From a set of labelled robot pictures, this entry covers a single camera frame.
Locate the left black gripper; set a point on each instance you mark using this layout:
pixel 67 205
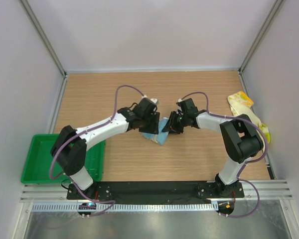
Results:
pixel 154 128

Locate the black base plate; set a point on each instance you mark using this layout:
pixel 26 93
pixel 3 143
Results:
pixel 161 192

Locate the green plastic tray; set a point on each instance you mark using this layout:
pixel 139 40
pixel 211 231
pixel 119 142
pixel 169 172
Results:
pixel 38 161

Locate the yellow green patterned towel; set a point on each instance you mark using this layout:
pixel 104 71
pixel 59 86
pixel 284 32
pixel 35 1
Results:
pixel 240 103

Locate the left aluminium frame post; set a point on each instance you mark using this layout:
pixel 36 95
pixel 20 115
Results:
pixel 43 37

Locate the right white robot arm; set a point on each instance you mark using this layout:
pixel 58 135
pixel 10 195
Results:
pixel 241 139

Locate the aluminium frame post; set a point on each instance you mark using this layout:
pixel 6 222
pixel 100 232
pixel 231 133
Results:
pixel 272 14
pixel 43 37

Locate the aluminium front rail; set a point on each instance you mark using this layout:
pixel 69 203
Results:
pixel 267 189

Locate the blue polka dot towel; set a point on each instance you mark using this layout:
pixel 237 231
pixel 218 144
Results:
pixel 161 137

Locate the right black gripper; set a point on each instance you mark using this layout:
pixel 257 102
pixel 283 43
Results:
pixel 171 125

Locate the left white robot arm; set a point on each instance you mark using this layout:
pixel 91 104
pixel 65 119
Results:
pixel 71 146

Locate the white slotted cable duct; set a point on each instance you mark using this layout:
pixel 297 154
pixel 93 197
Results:
pixel 89 207

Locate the right aluminium frame post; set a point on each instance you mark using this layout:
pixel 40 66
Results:
pixel 272 14

